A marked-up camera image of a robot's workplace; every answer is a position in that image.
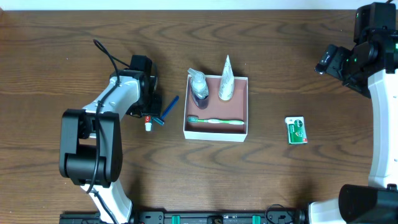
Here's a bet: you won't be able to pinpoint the Colgate toothpaste tube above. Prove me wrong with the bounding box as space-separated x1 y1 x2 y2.
144 116 152 132

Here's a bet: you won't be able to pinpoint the green white toothbrush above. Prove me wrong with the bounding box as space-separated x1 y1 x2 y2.
187 116 244 125

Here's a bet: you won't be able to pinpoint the clear soap pump bottle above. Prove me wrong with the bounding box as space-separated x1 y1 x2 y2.
187 68 209 110

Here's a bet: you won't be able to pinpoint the white cream tube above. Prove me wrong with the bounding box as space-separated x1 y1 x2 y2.
218 55 234 101

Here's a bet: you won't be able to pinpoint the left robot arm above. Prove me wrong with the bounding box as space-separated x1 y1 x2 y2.
59 70 157 223

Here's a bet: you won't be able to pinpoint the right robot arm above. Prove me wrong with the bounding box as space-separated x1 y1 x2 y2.
304 1 397 223

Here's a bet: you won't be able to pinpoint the blue disposable razor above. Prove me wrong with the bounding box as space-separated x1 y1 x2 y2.
152 96 179 126

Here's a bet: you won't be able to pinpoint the green soap box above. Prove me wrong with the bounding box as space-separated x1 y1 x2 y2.
285 116 308 144

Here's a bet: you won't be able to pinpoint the white box pink interior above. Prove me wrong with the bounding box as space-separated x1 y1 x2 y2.
183 75 249 142

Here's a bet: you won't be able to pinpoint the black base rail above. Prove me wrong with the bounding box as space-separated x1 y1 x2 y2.
58 210 308 224

